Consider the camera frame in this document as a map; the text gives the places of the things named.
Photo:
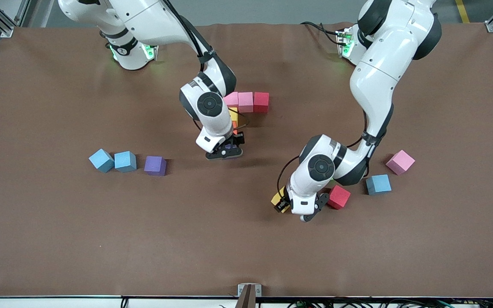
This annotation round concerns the purple foam cube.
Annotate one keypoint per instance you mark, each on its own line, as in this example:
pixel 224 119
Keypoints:
pixel 154 164
pixel 230 147

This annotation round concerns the brown table mat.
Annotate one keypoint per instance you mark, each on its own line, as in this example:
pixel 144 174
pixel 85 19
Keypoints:
pixel 246 248

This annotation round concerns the pink foam cube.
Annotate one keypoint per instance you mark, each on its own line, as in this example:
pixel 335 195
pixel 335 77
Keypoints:
pixel 231 99
pixel 246 101
pixel 399 160

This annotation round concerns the orange foam cube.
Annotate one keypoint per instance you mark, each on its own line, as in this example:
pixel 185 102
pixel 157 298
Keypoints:
pixel 234 125

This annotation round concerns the white table edge rail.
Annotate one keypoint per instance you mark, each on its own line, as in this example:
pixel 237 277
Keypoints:
pixel 37 303

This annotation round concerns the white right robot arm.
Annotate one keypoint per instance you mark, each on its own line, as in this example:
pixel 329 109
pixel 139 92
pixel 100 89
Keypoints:
pixel 126 53

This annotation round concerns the red foam cube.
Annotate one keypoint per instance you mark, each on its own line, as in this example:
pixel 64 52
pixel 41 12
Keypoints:
pixel 261 101
pixel 340 196

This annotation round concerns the blue foam cube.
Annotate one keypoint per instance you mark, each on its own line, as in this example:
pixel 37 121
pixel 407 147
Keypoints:
pixel 101 159
pixel 125 160
pixel 378 183

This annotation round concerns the yellow foam cube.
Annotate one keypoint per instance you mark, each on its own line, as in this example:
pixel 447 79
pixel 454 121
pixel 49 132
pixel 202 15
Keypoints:
pixel 278 197
pixel 233 114

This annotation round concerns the yellow floor tape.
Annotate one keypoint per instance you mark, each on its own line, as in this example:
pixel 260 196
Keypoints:
pixel 462 12

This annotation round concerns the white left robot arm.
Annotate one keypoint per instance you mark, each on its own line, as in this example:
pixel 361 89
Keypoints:
pixel 379 55

